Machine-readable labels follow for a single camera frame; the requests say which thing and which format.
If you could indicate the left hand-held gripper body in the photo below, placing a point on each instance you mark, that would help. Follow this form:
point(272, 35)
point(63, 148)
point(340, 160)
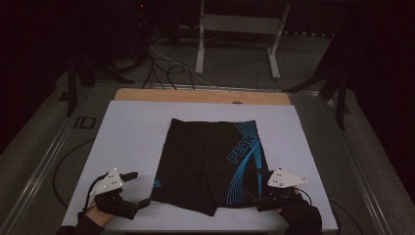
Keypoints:
point(107, 183)

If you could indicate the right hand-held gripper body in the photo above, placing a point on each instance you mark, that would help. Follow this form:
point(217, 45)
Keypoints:
point(284, 179)

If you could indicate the person's right hand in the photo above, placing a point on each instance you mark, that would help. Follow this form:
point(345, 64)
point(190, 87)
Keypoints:
point(297, 193)

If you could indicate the person's left hand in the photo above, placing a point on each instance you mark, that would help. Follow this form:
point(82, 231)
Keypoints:
point(98, 217)

